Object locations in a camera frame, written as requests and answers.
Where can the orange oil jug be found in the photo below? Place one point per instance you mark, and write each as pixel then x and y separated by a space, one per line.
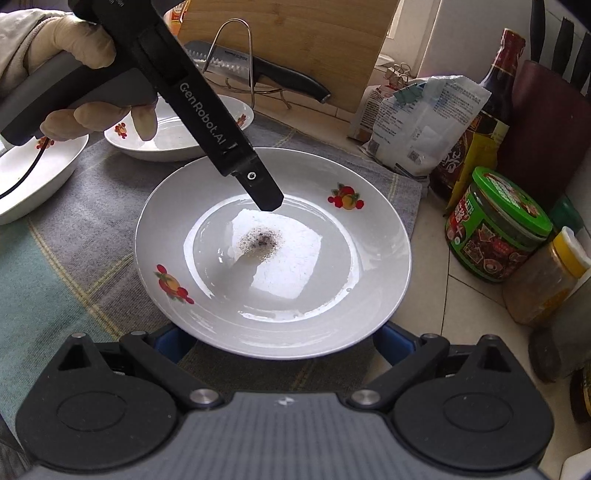
pixel 176 14

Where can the metal wire rack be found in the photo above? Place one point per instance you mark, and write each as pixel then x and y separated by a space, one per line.
pixel 239 62

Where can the white plate front left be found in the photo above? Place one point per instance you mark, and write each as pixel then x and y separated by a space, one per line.
pixel 56 165

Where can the grey and teal checked cloth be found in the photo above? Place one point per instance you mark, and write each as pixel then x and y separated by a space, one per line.
pixel 68 267

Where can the cleaver knife with black handle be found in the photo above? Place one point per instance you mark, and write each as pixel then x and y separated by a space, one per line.
pixel 287 78

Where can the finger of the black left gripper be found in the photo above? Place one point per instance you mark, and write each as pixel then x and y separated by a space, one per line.
pixel 258 183

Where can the dark soy sauce bottle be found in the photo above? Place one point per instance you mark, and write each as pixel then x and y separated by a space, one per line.
pixel 479 144

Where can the dark red knife block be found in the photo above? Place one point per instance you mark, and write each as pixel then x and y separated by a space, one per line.
pixel 550 135

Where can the white plastic food bag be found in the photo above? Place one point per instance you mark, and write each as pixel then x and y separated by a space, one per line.
pixel 417 126

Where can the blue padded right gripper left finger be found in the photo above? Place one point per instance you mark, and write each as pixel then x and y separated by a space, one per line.
pixel 155 357

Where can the white plate with fruit print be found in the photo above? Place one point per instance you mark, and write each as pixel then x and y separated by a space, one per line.
pixel 314 277

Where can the red capped clear bottle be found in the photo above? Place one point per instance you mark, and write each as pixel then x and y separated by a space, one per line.
pixel 563 346

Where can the yellow lidded spice jar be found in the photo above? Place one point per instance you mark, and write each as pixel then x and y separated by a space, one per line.
pixel 544 281

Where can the bamboo cutting board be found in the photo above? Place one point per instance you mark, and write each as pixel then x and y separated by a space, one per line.
pixel 336 42

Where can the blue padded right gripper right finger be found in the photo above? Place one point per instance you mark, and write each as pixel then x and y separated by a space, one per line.
pixel 412 359

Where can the green lidded sauce jar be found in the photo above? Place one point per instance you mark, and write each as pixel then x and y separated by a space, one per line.
pixel 495 226

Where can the white plate back centre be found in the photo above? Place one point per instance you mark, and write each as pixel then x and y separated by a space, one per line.
pixel 172 142

